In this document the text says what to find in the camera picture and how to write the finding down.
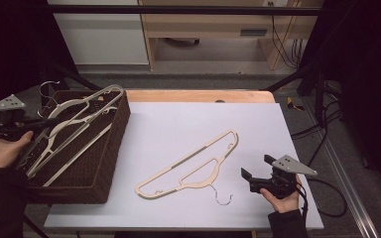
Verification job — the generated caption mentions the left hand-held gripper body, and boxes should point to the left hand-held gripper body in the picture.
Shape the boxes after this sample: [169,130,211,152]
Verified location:
[0,93,33,142]

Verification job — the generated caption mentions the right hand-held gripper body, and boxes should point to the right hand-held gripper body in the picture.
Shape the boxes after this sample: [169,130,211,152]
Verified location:
[249,154,318,200]

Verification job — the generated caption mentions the beige plastic clothes hanger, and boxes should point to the beige plastic clothes hanger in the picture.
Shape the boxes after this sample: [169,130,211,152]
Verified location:
[14,80,126,173]
[134,128,240,206]
[26,106,118,187]

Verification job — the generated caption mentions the brown woven basket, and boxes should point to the brown woven basket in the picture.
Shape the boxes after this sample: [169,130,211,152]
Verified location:
[14,88,132,205]

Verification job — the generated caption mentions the person's right hand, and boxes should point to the person's right hand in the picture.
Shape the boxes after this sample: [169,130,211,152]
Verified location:
[260,175,304,214]

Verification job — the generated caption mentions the person's left hand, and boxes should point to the person's left hand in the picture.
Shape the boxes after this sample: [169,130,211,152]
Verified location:
[0,118,35,171]

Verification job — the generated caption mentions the black metal stand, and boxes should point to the black metal stand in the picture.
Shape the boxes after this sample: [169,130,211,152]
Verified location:
[262,62,329,124]
[39,60,108,97]

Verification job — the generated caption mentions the yellow and black tool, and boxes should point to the yellow and black tool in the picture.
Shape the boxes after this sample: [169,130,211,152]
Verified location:
[286,96,306,112]

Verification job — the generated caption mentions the white table mat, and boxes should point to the white table mat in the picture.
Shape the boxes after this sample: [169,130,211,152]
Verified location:
[44,101,325,231]

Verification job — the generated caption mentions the white cabinet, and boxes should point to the white cabinet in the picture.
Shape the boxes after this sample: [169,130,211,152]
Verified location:
[47,0,150,65]

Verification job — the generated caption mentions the light wooden desk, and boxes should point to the light wooden desk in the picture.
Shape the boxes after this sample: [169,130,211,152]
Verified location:
[138,0,325,71]

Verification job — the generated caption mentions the black floor cables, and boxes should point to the black floor cables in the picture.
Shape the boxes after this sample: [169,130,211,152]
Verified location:
[290,98,344,167]

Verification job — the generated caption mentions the aluminium frame rail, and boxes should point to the aluminium frame rail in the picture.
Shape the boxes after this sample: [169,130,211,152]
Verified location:
[301,98,380,238]

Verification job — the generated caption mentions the right hand-held gripper cable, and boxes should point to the right hand-held gripper cable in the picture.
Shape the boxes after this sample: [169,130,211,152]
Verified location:
[297,178,349,221]

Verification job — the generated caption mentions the black hanging cables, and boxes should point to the black hanging cables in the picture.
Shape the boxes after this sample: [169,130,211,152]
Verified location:
[270,1,304,69]

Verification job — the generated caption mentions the grey drawer handle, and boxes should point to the grey drawer handle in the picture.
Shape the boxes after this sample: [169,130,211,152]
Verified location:
[239,29,268,37]

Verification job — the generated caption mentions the black horizontal frame bar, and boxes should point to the black horizontal frame bar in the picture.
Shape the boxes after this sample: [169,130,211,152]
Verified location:
[46,4,323,16]

